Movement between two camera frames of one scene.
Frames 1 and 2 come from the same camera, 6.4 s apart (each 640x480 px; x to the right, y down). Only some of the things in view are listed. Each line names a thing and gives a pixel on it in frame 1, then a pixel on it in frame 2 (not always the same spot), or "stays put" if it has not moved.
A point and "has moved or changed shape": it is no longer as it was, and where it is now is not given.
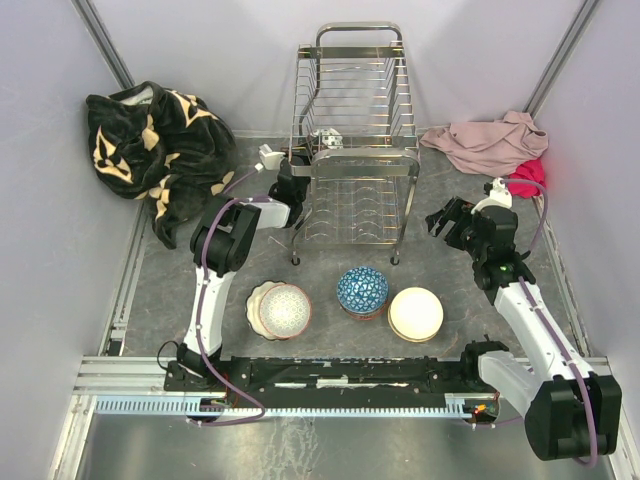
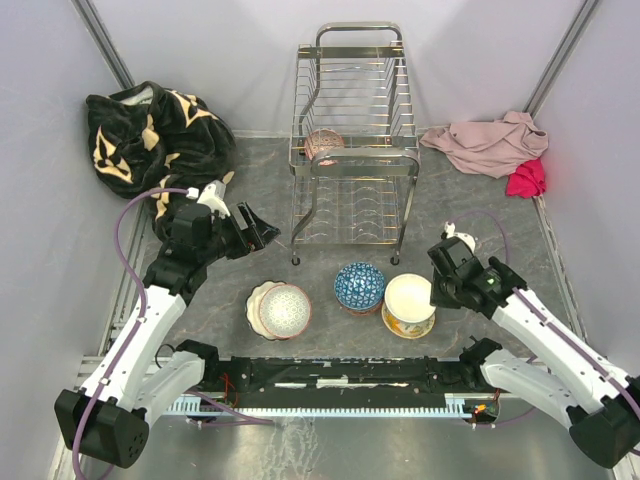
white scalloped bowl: x=252 y=307 stays put
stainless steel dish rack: x=352 y=123 stays put
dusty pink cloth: x=490 y=148 stays put
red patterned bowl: x=330 y=137 has moved or changed shape
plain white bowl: x=415 y=314 has moved or changed shape
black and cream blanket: x=164 y=146 stays put
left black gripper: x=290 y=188 → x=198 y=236
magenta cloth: x=531 y=171 stays put
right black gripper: x=435 y=221 → x=437 y=298
